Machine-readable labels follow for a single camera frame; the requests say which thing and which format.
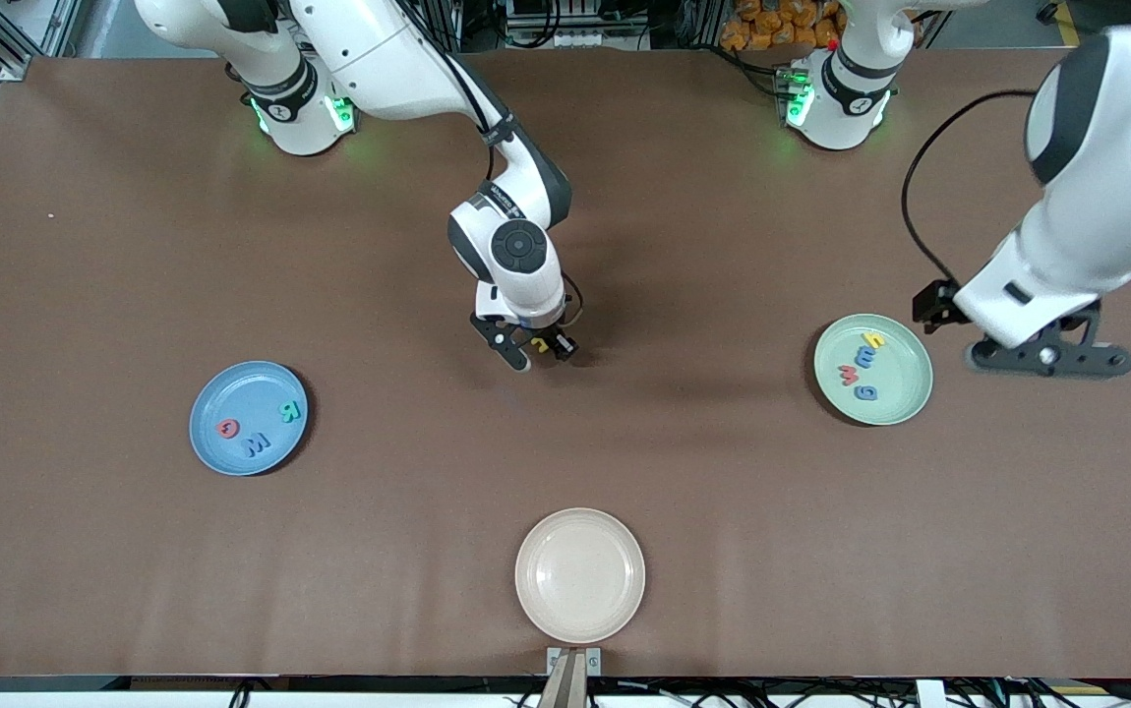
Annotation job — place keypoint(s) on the blue foam lowercase m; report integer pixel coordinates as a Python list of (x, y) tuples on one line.
[(866, 356)]

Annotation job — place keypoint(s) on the teal foam letter R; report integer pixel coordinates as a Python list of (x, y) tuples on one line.
[(290, 411)]

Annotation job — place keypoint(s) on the blue foam uppercase M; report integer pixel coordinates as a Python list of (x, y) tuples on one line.
[(258, 445)]

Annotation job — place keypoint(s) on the beige plate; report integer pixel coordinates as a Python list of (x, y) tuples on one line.
[(580, 575)]

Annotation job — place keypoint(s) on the aluminium frame profile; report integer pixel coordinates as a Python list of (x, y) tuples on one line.
[(13, 69)]

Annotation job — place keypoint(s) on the blue plate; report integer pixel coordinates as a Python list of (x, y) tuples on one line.
[(251, 393)]

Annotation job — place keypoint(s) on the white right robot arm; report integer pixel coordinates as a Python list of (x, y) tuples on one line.
[(516, 246)]

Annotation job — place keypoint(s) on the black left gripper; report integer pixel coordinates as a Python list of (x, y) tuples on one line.
[(936, 304)]

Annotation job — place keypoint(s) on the pink foam letter Q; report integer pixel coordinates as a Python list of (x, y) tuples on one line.
[(228, 429)]

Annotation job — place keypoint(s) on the yellow foam lowercase h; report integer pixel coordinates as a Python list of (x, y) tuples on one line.
[(873, 340)]

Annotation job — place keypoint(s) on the blue foam letter g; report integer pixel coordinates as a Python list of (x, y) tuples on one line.
[(865, 392)]

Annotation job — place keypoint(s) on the red foam lowercase w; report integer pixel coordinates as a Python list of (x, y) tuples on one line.
[(849, 375)]

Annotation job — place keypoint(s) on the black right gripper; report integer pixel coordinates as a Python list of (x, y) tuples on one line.
[(560, 343)]

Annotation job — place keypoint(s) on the orange snack bags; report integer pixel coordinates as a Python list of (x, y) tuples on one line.
[(777, 25)]

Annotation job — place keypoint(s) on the green plate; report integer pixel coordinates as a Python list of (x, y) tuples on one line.
[(905, 374)]

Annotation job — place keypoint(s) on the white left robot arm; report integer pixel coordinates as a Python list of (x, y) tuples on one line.
[(1097, 226)]

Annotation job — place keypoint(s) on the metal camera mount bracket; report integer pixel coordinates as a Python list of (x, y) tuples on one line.
[(573, 678)]

